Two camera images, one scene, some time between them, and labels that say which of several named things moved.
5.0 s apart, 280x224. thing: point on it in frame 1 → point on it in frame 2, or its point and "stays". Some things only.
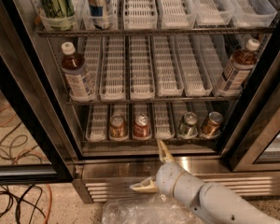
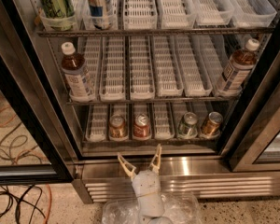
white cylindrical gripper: x=165 y=177 → x=146 y=183
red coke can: x=142 y=125 stays
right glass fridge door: x=259 y=137 stays
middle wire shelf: x=147 y=102 stays
